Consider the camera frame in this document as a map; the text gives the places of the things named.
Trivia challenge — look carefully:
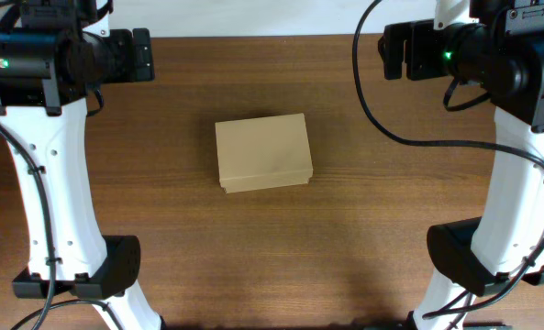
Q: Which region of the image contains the brown cardboard box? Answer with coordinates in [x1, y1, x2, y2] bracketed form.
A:
[215, 114, 314, 193]

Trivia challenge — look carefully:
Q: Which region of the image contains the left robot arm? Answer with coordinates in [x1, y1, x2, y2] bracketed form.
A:
[0, 1, 165, 329]

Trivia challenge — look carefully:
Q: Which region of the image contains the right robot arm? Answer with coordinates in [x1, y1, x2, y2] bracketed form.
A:
[378, 0, 544, 329]

